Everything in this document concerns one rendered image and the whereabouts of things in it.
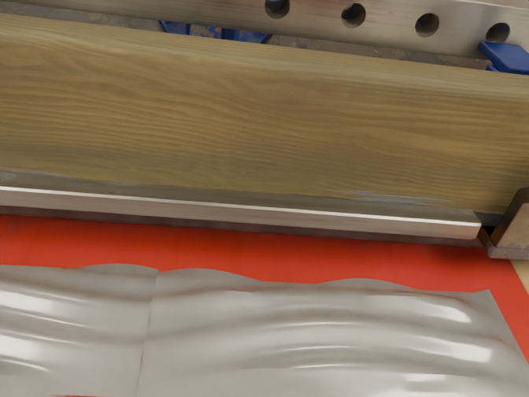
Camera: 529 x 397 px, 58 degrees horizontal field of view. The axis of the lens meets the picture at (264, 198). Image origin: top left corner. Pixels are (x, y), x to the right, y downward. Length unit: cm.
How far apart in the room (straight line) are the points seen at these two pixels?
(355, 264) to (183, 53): 14
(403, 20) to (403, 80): 25
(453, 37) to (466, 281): 26
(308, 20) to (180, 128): 25
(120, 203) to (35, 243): 6
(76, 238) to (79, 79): 9
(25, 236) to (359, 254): 18
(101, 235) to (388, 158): 15
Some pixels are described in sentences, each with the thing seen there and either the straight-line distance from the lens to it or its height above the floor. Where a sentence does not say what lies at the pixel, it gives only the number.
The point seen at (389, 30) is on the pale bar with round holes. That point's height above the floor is 114.
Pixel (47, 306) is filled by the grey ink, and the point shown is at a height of 125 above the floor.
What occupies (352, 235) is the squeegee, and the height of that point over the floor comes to 123.
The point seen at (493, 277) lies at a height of 123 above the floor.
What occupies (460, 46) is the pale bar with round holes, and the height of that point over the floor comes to 114.
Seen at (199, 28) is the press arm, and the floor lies 92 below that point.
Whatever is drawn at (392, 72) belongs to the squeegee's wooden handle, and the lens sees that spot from 22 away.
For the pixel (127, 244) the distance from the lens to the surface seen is 26.
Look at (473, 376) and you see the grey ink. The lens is 24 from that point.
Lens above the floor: 148
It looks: 70 degrees down
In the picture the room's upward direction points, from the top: 23 degrees clockwise
